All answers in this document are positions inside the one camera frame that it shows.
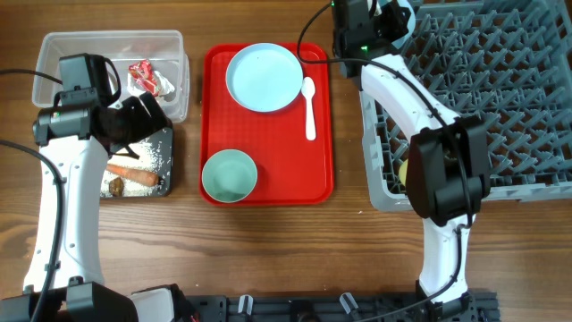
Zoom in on black plastic tray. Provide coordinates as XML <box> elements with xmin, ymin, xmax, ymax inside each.
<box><xmin>98</xmin><ymin>127</ymin><xmax>175</xmax><ymax>199</ymax></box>

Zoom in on white tissue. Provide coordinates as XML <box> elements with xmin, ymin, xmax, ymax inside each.
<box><xmin>127</xmin><ymin>71</ymin><xmax>175</xmax><ymax>105</ymax></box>

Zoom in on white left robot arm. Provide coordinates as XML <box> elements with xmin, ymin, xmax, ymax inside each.
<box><xmin>1</xmin><ymin>90</ymin><xmax>181</xmax><ymax>321</ymax></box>

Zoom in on mint green bowl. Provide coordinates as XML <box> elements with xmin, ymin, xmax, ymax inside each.
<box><xmin>201</xmin><ymin>149</ymin><xmax>258</xmax><ymax>204</ymax></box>

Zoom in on clear plastic bin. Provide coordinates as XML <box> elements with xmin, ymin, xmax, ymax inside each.
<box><xmin>36</xmin><ymin>30</ymin><xmax>190</xmax><ymax>123</ymax></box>

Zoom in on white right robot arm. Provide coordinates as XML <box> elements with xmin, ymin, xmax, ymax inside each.
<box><xmin>358</xmin><ymin>1</ymin><xmax>491</xmax><ymax>305</ymax></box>

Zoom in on carrot piece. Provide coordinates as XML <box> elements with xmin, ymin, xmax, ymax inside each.
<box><xmin>106</xmin><ymin>164</ymin><xmax>160</xmax><ymax>187</ymax></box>

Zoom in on yellow plastic cup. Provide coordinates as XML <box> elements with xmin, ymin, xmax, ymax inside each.
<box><xmin>398</xmin><ymin>159</ymin><xmax>408</xmax><ymax>185</ymax></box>

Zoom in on cooked white rice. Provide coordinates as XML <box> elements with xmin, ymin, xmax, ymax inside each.
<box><xmin>99</xmin><ymin>136</ymin><xmax>173</xmax><ymax>197</ymax></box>

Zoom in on brown food scrap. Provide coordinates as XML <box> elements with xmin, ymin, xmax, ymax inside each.
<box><xmin>108</xmin><ymin>177</ymin><xmax>124</xmax><ymax>198</ymax></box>

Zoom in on red snack wrapper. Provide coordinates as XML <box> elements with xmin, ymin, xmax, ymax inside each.
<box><xmin>128</xmin><ymin>59</ymin><xmax>161</xmax><ymax>97</ymax></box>

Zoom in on red serving tray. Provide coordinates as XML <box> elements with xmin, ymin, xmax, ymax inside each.
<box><xmin>200</xmin><ymin>43</ymin><xmax>334</xmax><ymax>206</ymax></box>

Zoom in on grey dishwasher rack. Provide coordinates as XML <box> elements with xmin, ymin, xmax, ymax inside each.
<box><xmin>347</xmin><ymin>0</ymin><xmax>572</xmax><ymax>213</ymax></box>

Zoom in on light blue rice bowl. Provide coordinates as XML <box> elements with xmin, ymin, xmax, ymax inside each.
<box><xmin>392</xmin><ymin>0</ymin><xmax>416</xmax><ymax>49</ymax></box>

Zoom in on light blue plate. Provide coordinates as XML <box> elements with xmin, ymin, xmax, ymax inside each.
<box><xmin>225</xmin><ymin>43</ymin><xmax>304</xmax><ymax>113</ymax></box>

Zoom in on white plastic spoon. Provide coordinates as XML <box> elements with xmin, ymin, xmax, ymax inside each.
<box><xmin>301</xmin><ymin>77</ymin><xmax>316</xmax><ymax>141</ymax></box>

